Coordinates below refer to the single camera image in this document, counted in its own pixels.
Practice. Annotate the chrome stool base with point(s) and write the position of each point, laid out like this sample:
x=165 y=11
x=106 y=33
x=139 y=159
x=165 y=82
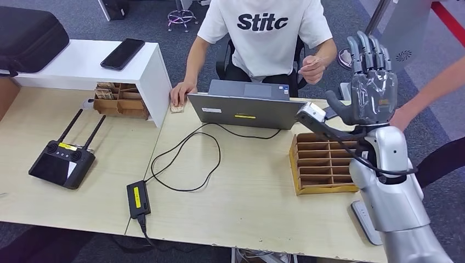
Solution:
x=181 y=17

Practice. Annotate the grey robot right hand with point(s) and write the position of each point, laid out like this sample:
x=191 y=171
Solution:
x=374 y=96

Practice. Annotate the small cardboard organizer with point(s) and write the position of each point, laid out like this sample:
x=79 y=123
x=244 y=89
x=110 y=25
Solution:
x=122 y=106

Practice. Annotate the white desk shelf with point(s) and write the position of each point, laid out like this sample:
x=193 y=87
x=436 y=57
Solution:
x=80 y=65

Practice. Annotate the person's left forearm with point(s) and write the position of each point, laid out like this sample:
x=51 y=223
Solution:
x=328 y=52

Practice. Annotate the bystander's hand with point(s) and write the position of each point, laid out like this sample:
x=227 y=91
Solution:
x=400 y=119

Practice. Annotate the bystander's forearm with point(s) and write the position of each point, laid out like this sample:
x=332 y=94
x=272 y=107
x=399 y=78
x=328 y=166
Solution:
x=436 y=89

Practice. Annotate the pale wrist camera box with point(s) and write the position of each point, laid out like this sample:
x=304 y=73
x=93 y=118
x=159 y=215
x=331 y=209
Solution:
x=310 y=110

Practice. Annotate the patterned card stack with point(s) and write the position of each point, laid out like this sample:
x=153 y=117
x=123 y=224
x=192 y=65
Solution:
x=105 y=85
x=104 y=93

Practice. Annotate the person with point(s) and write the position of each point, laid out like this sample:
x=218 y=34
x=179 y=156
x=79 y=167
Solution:
x=261 y=40

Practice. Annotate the grey kiosk stand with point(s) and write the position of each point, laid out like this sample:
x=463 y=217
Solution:
x=407 y=32

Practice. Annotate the person's left hand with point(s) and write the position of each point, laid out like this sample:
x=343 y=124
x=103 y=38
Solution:
x=312 y=72

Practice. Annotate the bystander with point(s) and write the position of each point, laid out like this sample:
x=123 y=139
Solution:
x=441 y=161

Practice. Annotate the large cardboard slotted organizer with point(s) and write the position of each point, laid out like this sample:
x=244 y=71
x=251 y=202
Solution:
x=316 y=163

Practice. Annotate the black smartphone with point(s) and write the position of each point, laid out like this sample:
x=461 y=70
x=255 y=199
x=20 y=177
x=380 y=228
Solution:
x=122 y=54

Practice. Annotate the chrome stanchion post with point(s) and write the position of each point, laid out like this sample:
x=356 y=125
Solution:
x=376 y=18

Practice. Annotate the black remote controller with antennas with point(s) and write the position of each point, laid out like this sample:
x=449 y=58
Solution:
x=59 y=166

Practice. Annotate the person's right hand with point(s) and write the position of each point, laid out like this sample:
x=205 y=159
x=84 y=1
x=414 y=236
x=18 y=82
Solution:
x=183 y=93

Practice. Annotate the person's right forearm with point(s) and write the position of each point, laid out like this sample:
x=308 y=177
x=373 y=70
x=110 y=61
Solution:
x=191 y=69

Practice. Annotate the black power adapter yellow label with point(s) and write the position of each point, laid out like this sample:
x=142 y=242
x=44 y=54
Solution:
x=138 y=198

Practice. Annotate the black cabinet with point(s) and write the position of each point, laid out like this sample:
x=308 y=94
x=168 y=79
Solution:
x=113 y=8

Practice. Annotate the black office chair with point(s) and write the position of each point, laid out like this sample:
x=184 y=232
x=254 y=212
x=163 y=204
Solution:
x=221 y=69

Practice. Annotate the grey laptop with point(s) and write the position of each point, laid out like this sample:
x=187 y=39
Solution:
x=247 y=112

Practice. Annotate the small black external drive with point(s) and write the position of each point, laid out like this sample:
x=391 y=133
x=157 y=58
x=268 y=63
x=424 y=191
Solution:
x=330 y=114

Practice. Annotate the black carrying case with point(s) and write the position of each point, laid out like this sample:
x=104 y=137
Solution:
x=29 y=38

